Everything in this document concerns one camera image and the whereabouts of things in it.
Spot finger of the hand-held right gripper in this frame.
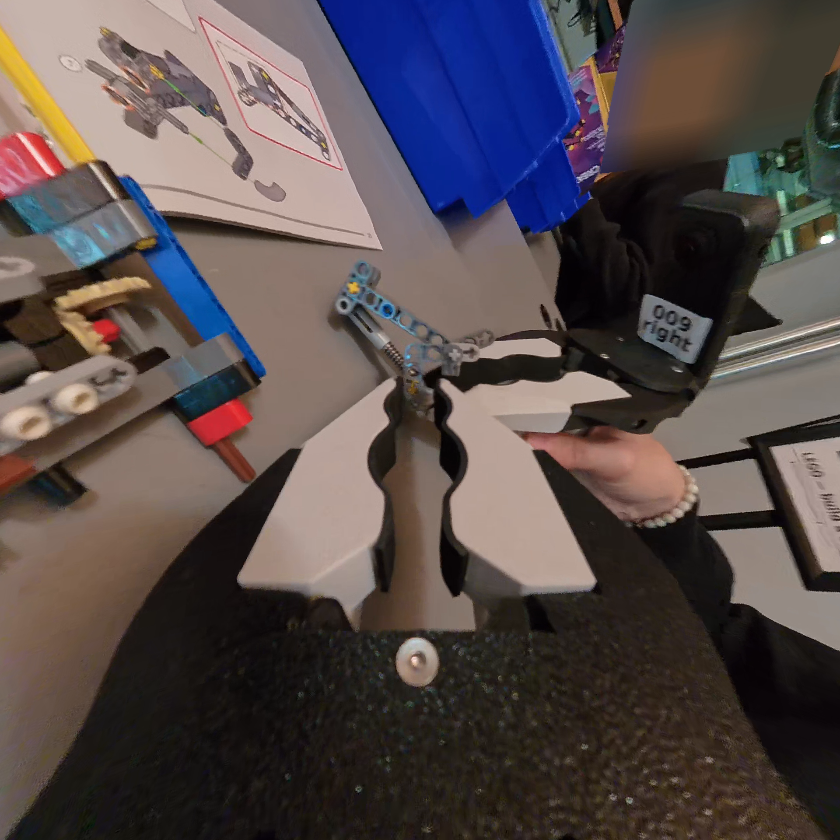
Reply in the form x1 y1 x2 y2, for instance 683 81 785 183
434 366 632 434
458 329 572 376

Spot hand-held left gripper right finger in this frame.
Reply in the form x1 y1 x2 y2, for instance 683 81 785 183
433 379 597 599

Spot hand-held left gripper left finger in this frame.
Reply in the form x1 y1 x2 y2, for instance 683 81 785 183
236 377 403 608

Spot black toy beam with pins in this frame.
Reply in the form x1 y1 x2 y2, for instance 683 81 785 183
331 261 460 368

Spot toy shock absorber with spring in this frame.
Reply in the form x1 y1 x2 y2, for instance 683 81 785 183
351 310 406 370

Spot toy car chassis assembly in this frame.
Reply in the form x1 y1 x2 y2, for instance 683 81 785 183
0 26 266 506

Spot person's right forearm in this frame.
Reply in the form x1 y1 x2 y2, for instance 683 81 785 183
630 512 840 840

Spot person's right hand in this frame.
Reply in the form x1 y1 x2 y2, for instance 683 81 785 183
524 428 693 525

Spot silver metal pipes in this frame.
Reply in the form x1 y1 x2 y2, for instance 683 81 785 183
712 315 840 380

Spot purple toy box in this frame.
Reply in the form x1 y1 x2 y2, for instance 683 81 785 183
564 26 627 191

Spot black framed sign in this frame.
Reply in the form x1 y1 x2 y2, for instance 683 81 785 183
676 415 840 592

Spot large blue storage bin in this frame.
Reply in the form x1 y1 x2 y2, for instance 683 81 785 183
318 0 581 217

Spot open instruction booklet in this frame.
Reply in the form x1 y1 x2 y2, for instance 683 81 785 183
0 0 383 250

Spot white bead bracelet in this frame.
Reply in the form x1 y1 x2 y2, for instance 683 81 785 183
623 466 700 529

